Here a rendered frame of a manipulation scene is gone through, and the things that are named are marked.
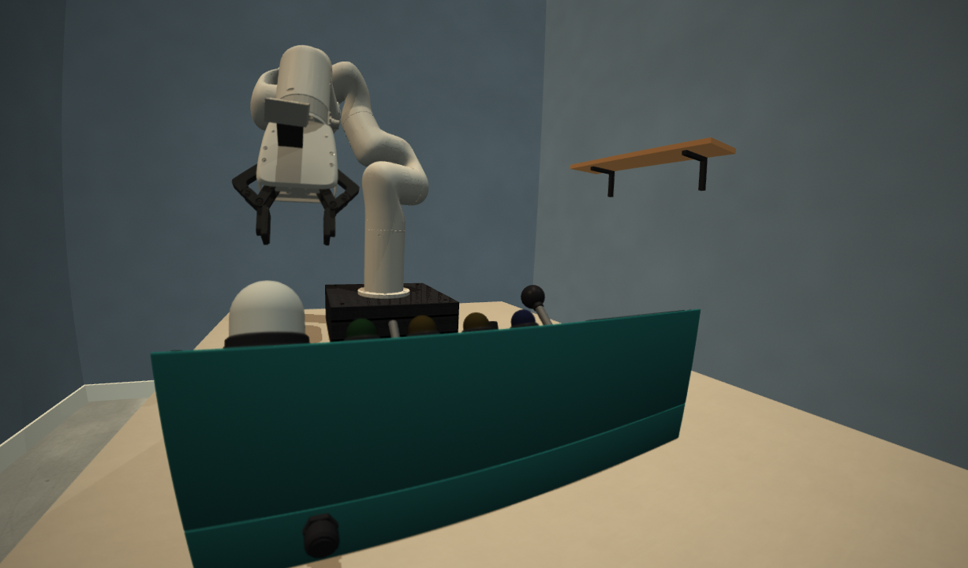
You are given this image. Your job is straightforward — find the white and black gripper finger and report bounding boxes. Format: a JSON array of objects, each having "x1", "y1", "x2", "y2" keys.
[
  {"x1": 232, "y1": 164, "x2": 280, "y2": 245},
  {"x1": 316, "y1": 169, "x2": 360, "y2": 245}
]

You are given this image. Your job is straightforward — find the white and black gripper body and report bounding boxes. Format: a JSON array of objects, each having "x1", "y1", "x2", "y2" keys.
[{"x1": 256, "y1": 112, "x2": 338, "y2": 204}]

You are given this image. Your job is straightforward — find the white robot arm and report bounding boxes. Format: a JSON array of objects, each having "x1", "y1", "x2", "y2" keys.
[{"x1": 250, "y1": 45, "x2": 428, "y2": 299}]

